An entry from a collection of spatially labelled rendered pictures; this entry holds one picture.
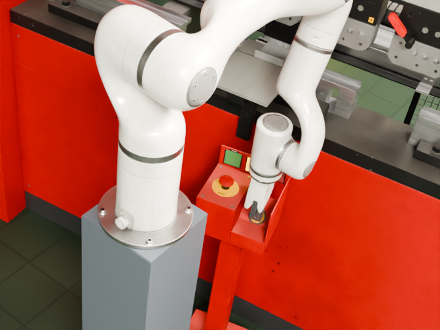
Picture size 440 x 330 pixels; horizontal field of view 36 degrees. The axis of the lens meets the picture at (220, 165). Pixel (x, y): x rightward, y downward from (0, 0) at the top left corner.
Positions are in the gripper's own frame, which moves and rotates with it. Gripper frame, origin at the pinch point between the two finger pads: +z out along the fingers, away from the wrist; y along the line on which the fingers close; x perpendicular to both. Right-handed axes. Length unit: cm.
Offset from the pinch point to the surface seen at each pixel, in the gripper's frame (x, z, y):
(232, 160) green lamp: -11.2, -5.8, -9.5
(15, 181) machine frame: -98, 59, -25
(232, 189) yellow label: -7.7, -4.1, -1.2
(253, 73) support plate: -13.3, -24.2, -24.4
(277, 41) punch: -12.4, -24.1, -41.9
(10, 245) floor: -91, 75, -9
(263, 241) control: 4.3, 3.0, 5.6
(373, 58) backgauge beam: 13, -15, -62
